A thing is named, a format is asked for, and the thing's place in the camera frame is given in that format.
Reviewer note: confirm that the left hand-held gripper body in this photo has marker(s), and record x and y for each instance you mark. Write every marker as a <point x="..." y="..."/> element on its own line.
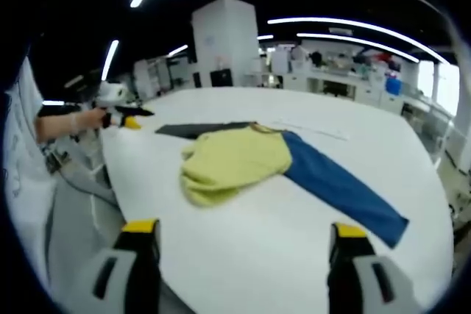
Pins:
<point x="110" y="93"/>

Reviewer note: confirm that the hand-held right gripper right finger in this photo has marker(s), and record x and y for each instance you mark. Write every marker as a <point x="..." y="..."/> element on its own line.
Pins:
<point x="368" y="281"/>

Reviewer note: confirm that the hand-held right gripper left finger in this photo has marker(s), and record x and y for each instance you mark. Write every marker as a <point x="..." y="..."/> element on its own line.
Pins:
<point x="110" y="277"/>

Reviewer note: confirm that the yellow blue grey garment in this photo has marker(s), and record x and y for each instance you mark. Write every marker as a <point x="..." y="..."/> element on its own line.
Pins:
<point x="235" y="159"/>

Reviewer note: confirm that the person's left hand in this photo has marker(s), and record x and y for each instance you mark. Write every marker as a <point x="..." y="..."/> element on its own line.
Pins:
<point x="86" y="121"/>

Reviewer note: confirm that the white shelving unit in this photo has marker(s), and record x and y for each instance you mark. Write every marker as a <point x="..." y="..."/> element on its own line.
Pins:
<point x="151" y="75"/>

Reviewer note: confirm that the black cabinet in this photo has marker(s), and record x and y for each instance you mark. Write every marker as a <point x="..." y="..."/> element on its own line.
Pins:
<point x="221" y="78"/>

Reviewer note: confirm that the person's white printed shirt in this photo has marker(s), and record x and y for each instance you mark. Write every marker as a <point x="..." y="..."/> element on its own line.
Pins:
<point x="25" y="152"/>

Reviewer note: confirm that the white square pillar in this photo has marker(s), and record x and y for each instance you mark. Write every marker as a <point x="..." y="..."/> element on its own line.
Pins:
<point x="224" y="34"/>

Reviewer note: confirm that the white tall cabinet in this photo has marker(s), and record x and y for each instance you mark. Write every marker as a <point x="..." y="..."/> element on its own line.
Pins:
<point x="280" y="61"/>

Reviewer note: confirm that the blue crate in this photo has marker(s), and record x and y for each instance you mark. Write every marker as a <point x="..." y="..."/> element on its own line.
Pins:
<point x="393" y="86"/>

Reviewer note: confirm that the white lab counter row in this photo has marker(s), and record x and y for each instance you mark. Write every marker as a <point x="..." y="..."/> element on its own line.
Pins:
<point x="349" y="84"/>

